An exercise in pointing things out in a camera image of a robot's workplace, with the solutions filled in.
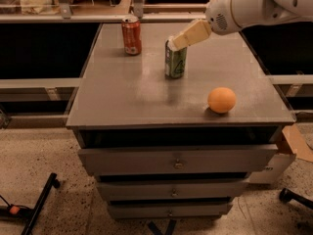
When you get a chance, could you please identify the orange fruit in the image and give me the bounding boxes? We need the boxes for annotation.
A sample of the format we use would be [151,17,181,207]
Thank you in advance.
[207,87,237,114]

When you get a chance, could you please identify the top grey drawer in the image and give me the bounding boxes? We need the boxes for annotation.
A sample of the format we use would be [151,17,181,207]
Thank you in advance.
[78,144,278,175]

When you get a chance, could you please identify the black chair caster leg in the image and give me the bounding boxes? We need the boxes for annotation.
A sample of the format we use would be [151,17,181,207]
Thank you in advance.
[279,188,313,210]

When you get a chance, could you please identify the green soda can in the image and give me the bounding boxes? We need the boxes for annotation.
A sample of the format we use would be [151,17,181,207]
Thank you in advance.
[165,36,187,79]

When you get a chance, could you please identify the metal shelf rail frame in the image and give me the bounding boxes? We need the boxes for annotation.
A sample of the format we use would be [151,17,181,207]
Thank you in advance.
[1,0,208,23]

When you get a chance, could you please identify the cardboard box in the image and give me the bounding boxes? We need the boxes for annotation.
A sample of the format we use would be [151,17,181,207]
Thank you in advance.
[248,124,313,185]

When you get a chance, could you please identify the red coke can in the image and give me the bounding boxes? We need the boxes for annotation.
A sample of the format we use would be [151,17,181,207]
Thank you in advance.
[121,15,142,55]

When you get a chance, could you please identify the grey drawer cabinet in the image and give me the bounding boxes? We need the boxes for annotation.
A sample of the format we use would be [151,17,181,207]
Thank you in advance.
[67,23,293,206]

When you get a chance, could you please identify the black stand leg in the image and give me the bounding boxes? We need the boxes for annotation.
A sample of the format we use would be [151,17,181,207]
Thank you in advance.
[21,172,61,235]

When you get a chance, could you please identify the orange clip on cable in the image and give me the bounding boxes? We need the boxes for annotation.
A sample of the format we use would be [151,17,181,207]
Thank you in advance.
[9,206,20,214]

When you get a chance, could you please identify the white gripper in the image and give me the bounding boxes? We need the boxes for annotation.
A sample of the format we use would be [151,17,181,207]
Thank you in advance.
[170,0,241,51]

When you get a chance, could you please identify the grey drawer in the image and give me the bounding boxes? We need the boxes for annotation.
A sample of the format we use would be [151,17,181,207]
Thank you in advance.
[78,144,278,175]
[97,180,247,201]
[108,203,232,219]

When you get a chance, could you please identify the middle grey drawer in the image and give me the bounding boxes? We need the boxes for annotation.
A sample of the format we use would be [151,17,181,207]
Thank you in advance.
[97,180,247,201]

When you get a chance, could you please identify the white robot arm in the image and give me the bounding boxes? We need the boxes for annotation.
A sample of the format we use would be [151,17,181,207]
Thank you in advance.
[168,0,313,51]

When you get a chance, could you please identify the bottom grey drawer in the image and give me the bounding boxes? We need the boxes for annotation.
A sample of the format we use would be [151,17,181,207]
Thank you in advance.
[108,203,232,219]

